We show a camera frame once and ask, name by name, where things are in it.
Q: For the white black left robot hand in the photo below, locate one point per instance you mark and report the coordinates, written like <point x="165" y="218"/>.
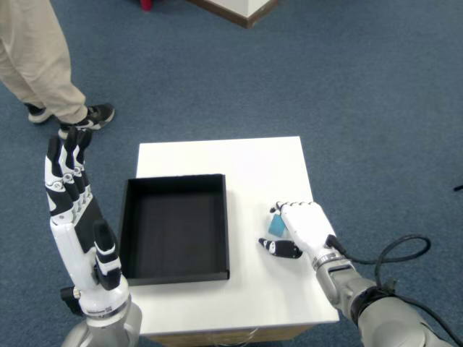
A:
<point x="68" y="249"/>

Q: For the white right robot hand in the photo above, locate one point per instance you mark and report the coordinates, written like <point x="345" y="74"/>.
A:
<point x="311" y="224"/>

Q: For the blue cube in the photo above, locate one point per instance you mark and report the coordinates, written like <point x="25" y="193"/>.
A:
<point x="276" y="226"/>

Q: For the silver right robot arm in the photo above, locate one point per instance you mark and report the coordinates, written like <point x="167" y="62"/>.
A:
<point x="390" y="321"/>

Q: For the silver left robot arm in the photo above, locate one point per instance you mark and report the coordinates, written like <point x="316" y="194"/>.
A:
<point x="112" y="329"/>

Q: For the black open box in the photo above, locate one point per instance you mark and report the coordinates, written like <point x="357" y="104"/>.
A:
<point x="173" y="231"/>

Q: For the black left wrist connector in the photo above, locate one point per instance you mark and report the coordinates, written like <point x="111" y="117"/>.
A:
<point x="68" y="298"/>

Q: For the white wooden table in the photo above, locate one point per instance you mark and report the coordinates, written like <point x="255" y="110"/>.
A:
<point x="253" y="289"/>

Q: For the black white sneaker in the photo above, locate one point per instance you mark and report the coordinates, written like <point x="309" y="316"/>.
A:
<point x="97" y="115"/>
<point x="36" y="115"/>

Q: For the black object at edge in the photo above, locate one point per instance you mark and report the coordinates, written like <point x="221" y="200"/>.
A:
<point x="458" y="187"/>

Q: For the beige trousers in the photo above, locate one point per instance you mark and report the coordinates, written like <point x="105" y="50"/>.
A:
<point x="32" y="54"/>

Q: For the white cabinet with brown base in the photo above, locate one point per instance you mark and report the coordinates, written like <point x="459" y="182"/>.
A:
<point x="249" y="7"/>

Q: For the red object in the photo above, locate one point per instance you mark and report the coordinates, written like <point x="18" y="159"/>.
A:
<point x="146" y="5"/>

